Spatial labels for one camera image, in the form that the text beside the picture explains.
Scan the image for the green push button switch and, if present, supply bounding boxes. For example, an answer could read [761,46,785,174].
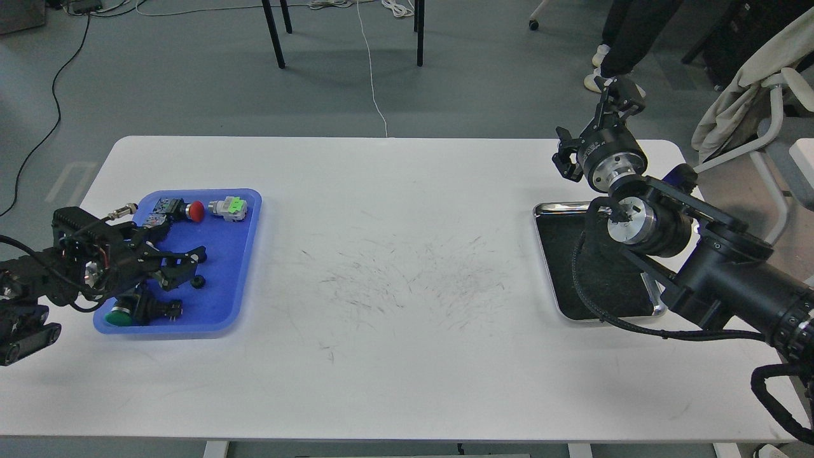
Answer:
[104,284,183,327]

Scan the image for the yellow push button switch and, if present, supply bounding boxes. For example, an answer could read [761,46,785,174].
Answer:
[142,212,168,227]

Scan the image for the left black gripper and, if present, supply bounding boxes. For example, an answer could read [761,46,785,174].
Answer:
[50,207,207,305]

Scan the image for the person in black trousers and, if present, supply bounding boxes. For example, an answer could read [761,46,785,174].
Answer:
[583,1,684,93]

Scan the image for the silver metal tray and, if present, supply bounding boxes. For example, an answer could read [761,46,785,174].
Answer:
[533,201,668,323]

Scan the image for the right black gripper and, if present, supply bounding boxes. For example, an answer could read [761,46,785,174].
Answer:
[552,76,648,193]

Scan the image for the black chair legs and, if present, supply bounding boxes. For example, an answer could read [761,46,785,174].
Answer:
[261,0,426,69]

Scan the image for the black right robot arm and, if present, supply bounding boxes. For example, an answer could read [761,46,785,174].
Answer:
[552,76,812,444]

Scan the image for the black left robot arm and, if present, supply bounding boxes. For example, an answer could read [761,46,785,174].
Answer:
[2,199,207,366]

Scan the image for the white cable on floor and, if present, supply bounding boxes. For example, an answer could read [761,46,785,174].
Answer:
[308,0,415,138]

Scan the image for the beige jacket on chair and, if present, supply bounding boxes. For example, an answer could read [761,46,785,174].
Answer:
[688,8,813,166]

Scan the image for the red mushroom push button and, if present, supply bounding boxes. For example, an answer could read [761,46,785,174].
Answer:
[150,198,205,224]

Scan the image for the blue plastic tray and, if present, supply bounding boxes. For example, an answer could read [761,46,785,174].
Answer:
[93,188,262,340]

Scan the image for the grey and green switch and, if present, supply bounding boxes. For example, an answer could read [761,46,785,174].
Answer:
[207,195,248,221]

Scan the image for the black cable on floor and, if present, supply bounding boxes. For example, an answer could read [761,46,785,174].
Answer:
[0,0,147,218]

